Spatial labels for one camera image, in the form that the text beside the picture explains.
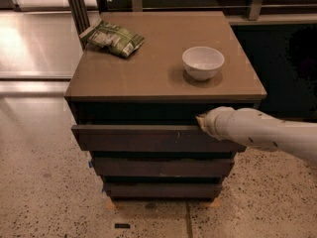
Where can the white ceramic bowl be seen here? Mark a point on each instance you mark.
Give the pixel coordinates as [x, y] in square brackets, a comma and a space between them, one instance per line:
[202, 63]

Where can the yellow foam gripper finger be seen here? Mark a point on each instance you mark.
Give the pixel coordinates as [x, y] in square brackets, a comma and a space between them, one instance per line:
[201, 121]

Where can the black floor tape mark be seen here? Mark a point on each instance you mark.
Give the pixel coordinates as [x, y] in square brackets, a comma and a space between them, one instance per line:
[122, 226]

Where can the dark brown drawer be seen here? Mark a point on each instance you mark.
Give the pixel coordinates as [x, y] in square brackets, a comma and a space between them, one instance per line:
[149, 138]
[166, 190]
[185, 168]

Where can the dark brown bottom drawer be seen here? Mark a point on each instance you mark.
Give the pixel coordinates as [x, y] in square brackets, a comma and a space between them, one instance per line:
[166, 190]

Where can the brown drawer cabinet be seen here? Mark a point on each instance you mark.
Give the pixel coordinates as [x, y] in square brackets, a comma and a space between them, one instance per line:
[151, 87]

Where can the dark brown middle drawer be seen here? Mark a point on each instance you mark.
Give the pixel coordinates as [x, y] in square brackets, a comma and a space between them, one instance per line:
[185, 168]

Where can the green snack bag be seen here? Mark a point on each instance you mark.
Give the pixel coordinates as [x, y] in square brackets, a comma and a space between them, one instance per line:
[118, 40]

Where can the dark brown top drawer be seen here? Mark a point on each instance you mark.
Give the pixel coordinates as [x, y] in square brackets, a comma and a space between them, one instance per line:
[149, 138]

